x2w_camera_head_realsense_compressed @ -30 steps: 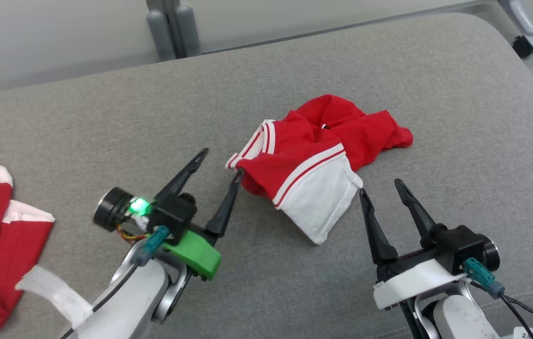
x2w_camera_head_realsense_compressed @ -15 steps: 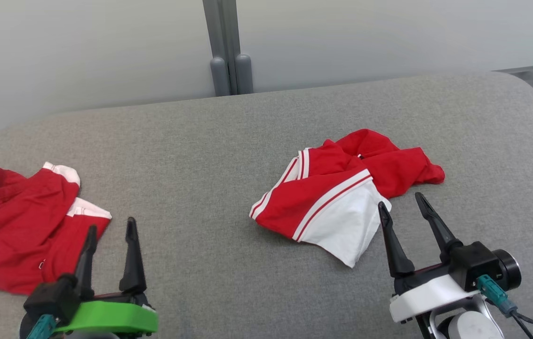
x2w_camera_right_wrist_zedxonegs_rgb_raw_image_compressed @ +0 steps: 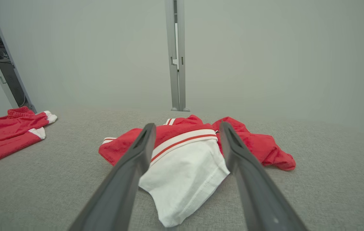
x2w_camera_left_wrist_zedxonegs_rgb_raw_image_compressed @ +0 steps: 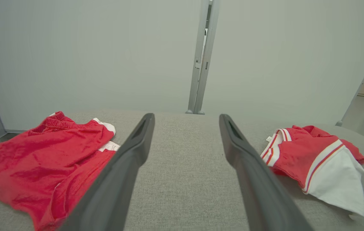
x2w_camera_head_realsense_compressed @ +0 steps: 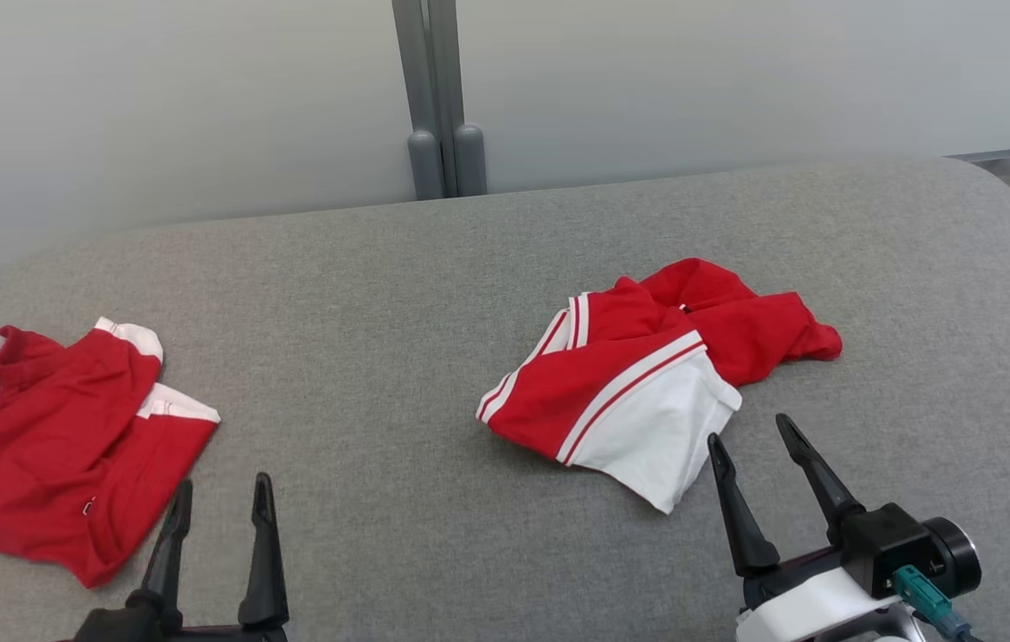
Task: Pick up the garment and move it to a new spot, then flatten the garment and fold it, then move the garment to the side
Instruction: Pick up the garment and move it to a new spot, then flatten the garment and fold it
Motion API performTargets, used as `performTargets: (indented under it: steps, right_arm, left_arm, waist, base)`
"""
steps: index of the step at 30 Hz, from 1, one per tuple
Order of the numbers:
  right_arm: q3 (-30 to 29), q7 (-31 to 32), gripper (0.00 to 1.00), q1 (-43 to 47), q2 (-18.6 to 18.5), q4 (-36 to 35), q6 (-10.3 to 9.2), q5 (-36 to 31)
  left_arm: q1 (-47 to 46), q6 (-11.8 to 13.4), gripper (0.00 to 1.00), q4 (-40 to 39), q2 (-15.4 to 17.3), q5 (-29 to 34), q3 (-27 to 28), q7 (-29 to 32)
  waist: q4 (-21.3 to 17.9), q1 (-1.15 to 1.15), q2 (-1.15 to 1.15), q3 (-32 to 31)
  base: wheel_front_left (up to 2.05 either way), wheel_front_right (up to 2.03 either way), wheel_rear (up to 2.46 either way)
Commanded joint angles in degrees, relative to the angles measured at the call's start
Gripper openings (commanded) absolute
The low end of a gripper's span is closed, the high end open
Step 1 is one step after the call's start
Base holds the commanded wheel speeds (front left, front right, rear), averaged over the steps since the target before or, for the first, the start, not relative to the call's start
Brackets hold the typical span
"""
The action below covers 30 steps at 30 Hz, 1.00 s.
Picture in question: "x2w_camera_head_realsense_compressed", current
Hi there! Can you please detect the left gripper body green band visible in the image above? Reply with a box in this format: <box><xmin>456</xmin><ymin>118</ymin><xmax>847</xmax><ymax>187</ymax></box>
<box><xmin>68</xmin><ymin>606</ymin><xmax>292</xmax><ymax>642</ymax></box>

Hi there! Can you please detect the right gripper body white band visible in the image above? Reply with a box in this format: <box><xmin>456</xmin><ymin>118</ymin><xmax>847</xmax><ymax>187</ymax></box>
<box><xmin>735</xmin><ymin>546</ymin><xmax>926</xmax><ymax>642</ymax></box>

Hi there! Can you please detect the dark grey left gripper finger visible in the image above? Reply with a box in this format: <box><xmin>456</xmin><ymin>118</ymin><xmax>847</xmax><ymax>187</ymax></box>
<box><xmin>139</xmin><ymin>479</ymin><xmax>194</xmax><ymax>636</ymax></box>
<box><xmin>238</xmin><ymin>473</ymin><xmax>290</xmax><ymax>630</ymax></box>

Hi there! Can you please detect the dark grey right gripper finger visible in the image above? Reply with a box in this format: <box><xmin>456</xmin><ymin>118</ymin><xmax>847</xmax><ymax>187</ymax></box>
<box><xmin>775</xmin><ymin>413</ymin><xmax>867</xmax><ymax>545</ymax></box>
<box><xmin>706</xmin><ymin>432</ymin><xmax>782</xmax><ymax>579</ymax></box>

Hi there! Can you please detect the plain red garment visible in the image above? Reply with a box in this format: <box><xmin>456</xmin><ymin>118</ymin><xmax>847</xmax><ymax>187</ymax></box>
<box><xmin>0</xmin><ymin>317</ymin><xmax>222</xmax><ymax>589</ymax></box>

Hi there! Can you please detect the red garment with white stripes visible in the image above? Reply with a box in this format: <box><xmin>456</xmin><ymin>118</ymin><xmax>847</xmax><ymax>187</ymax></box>
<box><xmin>475</xmin><ymin>257</ymin><xmax>844</xmax><ymax>515</ymax></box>

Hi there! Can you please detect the grey fabric sofa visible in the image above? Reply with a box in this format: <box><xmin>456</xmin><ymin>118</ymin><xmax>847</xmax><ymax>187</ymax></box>
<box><xmin>0</xmin><ymin>159</ymin><xmax>1010</xmax><ymax>642</ymax></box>

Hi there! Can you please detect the teal right camera connector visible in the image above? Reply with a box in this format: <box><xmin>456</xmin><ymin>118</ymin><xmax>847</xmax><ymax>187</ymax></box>
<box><xmin>892</xmin><ymin>564</ymin><xmax>982</xmax><ymax>642</ymax></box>

